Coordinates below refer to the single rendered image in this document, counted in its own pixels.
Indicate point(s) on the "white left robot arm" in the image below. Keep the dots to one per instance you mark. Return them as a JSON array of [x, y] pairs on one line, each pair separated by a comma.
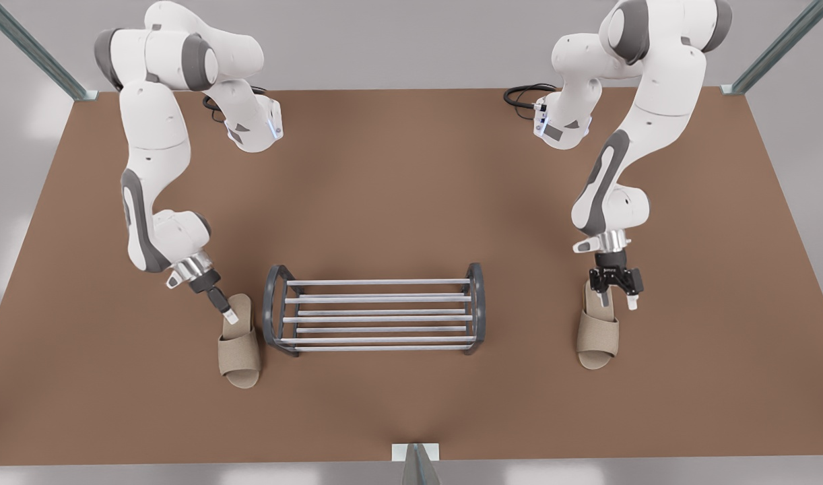
[[644, 108]]

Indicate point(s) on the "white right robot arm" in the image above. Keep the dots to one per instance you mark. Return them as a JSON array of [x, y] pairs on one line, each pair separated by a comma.
[[152, 141]]

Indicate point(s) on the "beige slipper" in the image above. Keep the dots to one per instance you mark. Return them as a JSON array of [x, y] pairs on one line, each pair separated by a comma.
[[597, 333], [240, 343]]

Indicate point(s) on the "silver frame post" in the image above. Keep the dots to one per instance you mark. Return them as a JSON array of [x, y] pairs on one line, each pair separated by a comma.
[[417, 465], [38, 50], [775, 47]]

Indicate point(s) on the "grey metal shoe rack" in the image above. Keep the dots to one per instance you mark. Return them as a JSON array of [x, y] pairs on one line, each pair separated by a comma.
[[376, 311]]

